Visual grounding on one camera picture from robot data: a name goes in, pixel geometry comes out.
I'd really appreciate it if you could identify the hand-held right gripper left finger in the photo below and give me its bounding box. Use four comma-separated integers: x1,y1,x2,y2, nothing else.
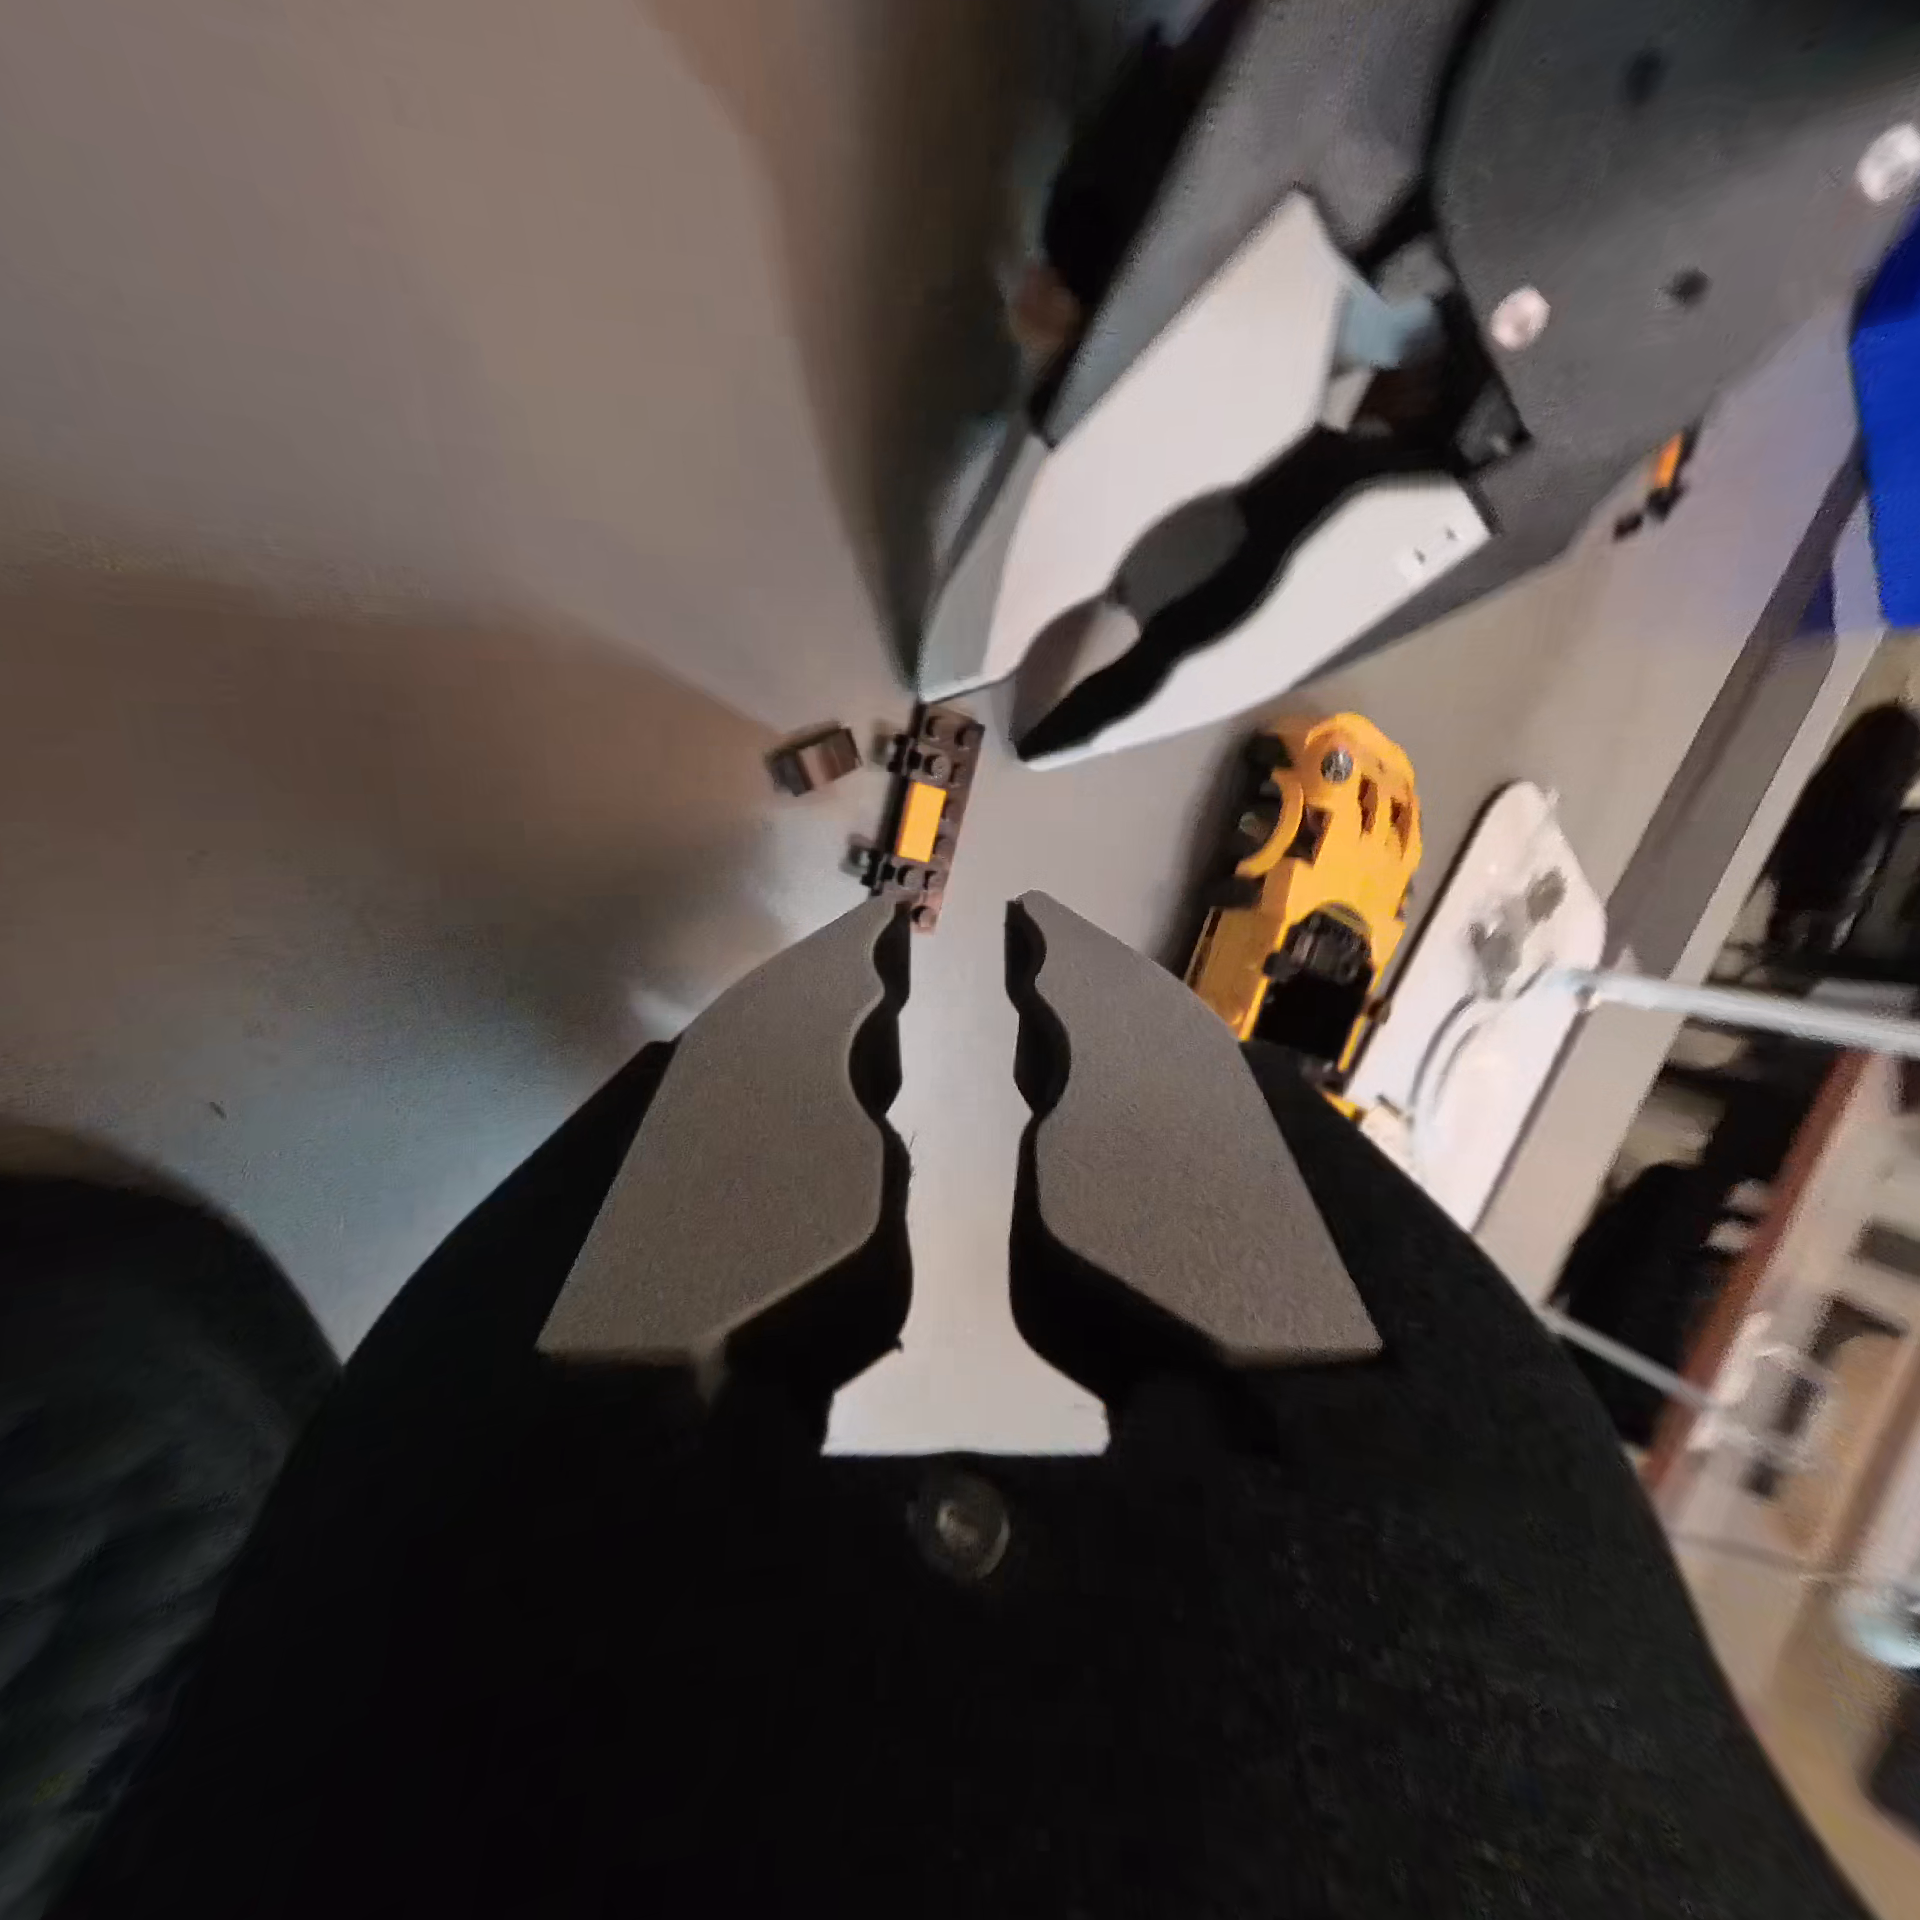
536,901,917,1397

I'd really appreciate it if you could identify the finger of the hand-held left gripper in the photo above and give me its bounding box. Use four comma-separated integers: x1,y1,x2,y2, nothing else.
913,193,1368,706
1008,451,1502,771

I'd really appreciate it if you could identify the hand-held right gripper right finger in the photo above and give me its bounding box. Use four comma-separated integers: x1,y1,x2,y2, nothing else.
1002,892,1383,1375

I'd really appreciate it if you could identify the black yellow lego plate assembly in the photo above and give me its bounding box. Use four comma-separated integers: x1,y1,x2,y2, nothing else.
839,704,993,936

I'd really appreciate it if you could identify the yellow lego car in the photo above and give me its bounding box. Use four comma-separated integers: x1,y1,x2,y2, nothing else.
1184,712,1425,1120

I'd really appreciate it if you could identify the bag of small lego parts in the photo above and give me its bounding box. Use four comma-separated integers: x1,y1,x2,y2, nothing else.
1456,861,1576,993

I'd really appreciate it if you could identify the white stand base board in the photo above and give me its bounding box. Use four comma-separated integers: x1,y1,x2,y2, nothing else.
1343,779,1609,1233

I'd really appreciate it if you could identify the stack of blue storage bins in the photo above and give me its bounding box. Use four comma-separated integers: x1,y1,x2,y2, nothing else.
1846,211,1920,634

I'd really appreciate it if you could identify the clear stand rod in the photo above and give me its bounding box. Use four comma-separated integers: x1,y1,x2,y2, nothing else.
1529,1304,1802,1473
1529,968,1920,1052

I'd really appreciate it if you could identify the person's dark clothed torso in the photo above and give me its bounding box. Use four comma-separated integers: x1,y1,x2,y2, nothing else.
0,1155,349,1920

